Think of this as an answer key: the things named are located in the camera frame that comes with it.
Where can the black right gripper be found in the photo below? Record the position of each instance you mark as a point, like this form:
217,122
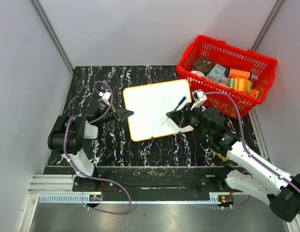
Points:
180,117

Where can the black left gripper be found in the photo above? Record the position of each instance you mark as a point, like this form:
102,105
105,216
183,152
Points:
122,113

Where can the white blue whiteboard marker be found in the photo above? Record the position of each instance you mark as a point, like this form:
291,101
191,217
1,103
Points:
177,106

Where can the yellow framed whiteboard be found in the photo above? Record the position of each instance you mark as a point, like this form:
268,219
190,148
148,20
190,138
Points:
150,103

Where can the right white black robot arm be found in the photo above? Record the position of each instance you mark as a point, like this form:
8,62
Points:
271,185

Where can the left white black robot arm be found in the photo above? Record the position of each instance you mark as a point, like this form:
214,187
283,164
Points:
68,135

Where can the white round lid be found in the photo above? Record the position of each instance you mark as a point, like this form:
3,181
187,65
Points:
198,73

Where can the brown round package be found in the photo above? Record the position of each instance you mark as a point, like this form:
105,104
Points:
203,65

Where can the teal white box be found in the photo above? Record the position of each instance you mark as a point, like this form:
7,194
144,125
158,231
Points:
216,73

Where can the orange sponge package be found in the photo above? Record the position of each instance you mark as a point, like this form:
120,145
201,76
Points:
220,156

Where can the red plastic shopping basket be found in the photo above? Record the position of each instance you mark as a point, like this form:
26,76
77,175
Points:
261,67

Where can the orange blue can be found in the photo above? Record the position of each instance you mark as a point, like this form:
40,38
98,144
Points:
236,73

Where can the yellow green sponge pack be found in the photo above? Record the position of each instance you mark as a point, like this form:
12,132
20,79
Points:
240,84

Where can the small orange box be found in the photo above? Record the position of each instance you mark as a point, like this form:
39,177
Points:
253,93

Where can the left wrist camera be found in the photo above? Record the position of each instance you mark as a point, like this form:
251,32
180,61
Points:
105,96

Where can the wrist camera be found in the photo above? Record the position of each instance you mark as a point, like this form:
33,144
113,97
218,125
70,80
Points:
199,98
105,96

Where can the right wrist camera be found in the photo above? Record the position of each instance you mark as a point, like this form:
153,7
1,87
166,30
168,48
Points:
199,98

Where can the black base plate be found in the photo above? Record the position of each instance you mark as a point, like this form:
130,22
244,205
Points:
131,179

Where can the white slotted cable duct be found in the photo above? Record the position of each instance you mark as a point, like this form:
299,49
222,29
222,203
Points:
150,196

